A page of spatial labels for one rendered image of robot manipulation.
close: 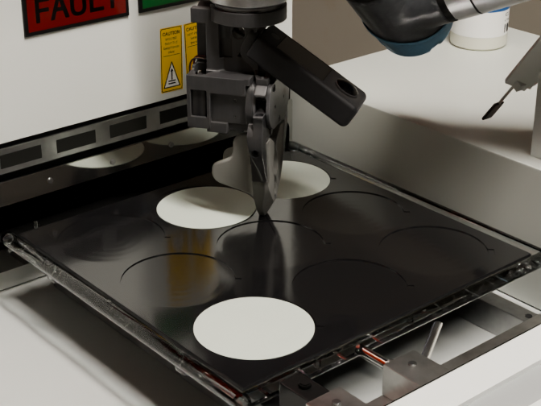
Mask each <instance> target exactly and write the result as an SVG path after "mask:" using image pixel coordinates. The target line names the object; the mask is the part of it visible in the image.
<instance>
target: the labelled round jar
mask: <svg viewBox="0 0 541 406"><path fill-rule="evenodd" d="M509 15H510V7H509V6H508V7H505V8H502V9H499V10H494V11H491V12H488V13H484V14H480V15H477V16H473V17H471V18H467V19H462V20H458V21H455V22H453V24H452V28H451V32H450V41H451V43H452V44H453V45H455V46H456V47H459V48H463V49H466V50H472V51H492V50H496V49H499V48H502V47H503V46H504V45H506V41H507V32H508V25H509Z"/></svg>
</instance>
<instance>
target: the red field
mask: <svg viewBox="0 0 541 406"><path fill-rule="evenodd" d="M26 2H27V19H28V28H29V33H31V32H35V31H42V30H46V29H50V28H54V27H61V26H65V25H69V24H73V23H80V22H84V21H88V20H92V19H99V18H103V17H107V16H111V15H118V14H122V13H126V0H26Z"/></svg>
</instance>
